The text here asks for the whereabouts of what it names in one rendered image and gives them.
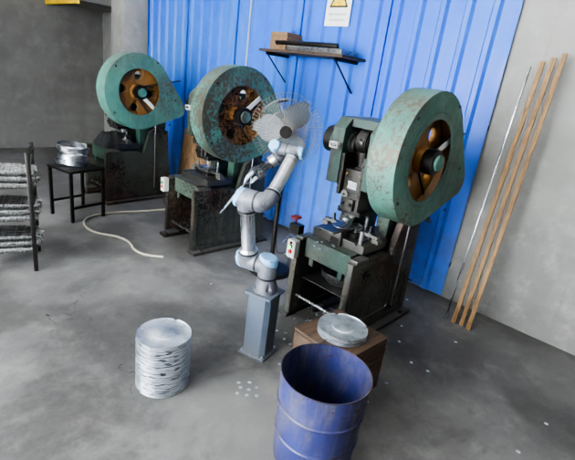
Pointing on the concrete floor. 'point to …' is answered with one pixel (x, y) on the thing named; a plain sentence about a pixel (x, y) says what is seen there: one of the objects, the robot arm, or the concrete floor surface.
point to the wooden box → (373, 350)
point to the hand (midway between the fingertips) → (245, 181)
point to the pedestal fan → (293, 115)
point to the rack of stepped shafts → (10, 208)
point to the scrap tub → (319, 402)
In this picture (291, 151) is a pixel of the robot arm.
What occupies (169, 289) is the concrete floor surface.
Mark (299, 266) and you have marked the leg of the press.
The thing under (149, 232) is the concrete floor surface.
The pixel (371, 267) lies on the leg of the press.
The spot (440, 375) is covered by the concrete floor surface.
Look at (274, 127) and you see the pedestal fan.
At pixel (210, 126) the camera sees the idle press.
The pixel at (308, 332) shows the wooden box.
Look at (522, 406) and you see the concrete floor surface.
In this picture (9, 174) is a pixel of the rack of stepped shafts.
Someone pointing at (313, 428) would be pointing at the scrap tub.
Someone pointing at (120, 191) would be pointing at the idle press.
